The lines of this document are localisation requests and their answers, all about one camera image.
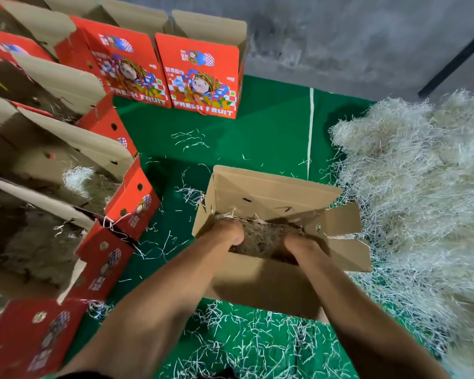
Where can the pile of white shredded paper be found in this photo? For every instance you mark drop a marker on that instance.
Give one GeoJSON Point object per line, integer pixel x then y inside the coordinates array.
{"type": "Point", "coordinates": [418, 193]}

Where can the row of red fruit boxes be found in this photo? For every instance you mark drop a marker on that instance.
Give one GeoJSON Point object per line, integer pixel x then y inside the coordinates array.
{"type": "Point", "coordinates": [199, 74]}

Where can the person's left fingers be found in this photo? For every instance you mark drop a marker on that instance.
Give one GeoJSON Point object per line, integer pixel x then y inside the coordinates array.
{"type": "Point", "coordinates": [239, 236]}

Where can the person's left hand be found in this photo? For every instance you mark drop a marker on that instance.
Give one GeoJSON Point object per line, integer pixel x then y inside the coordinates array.
{"type": "Point", "coordinates": [227, 232]}

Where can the person's right fingers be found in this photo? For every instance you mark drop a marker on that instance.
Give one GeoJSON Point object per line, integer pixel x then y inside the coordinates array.
{"type": "Point", "coordinates": [289, 250]}

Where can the person's left forearm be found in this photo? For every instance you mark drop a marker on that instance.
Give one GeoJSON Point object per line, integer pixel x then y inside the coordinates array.
{"type": "Point", "coordinates": [154, 311]}

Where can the person's right hand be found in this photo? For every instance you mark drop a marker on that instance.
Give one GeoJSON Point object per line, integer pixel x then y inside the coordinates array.
{"type": "Point", "coordinates": [300, 248]}

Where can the green floor mat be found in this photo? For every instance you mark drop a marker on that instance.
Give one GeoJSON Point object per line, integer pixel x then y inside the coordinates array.
{"type": "Point", "coordinates": [268, 134]}

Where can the scattered white paper shreds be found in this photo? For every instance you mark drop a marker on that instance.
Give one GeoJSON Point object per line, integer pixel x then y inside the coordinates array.
{"type": "Point", "coordinates": [190, 195]}

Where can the shredded paper filling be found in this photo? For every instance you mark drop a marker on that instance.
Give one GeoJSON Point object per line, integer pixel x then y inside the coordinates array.
{"type": "Point", "coordinates": [91, 187]}
{"type": "Point", "coordinates": [260, 240]}
{"type": "Point", "coordinates": [35, 248]}

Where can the person's right forearm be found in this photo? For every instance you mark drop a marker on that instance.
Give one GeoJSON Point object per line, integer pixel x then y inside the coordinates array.
{"type": "Point", "coordinates": [359, 311]}

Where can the black metal bar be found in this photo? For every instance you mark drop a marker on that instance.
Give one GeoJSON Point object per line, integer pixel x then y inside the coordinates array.
{"type": "Point", "coordinates": [454, 61]}

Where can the open brown cardboard box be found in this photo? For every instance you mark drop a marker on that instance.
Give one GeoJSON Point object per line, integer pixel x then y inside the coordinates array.
{"type": "Point", "coordinates": [260, 290]}

